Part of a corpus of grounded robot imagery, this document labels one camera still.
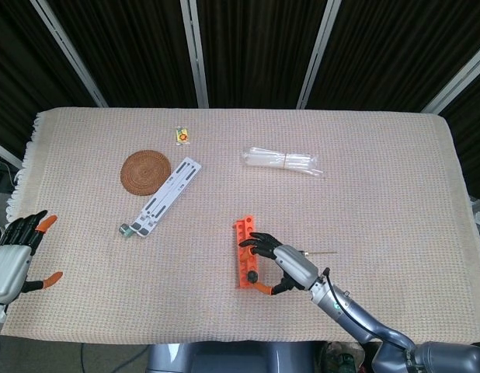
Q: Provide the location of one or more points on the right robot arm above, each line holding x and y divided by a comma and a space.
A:
352, 314

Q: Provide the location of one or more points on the silver black precision screwdriver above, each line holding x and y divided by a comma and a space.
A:
305, 253

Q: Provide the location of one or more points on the small green translucent block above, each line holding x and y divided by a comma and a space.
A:
126, 230

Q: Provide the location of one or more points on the white folding laptop stand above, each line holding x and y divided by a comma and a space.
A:
174, 186

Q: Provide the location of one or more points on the grey robot torso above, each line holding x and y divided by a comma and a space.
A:
232, 359

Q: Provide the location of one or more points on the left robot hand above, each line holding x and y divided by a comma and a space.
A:
9, 272

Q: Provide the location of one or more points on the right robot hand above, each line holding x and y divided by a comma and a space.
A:
296, 266

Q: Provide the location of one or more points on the round woven rattan coaster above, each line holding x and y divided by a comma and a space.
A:
145, 171

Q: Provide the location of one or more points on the dark floor clutter bag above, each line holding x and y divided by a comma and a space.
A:
341, 359

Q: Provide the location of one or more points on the orange screwdriver holder rack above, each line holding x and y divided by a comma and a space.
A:
245, 227

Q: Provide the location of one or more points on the white aluminium partition post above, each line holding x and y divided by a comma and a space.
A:
71, 54
317, 54
5, 153
457, 86
195, 54

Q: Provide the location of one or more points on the yellow candy packet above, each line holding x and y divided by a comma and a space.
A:
181, 135

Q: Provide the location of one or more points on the beige woven tablecloth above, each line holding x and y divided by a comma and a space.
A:
341, 202

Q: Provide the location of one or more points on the bundle of clear straws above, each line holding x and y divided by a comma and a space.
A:
279, 160

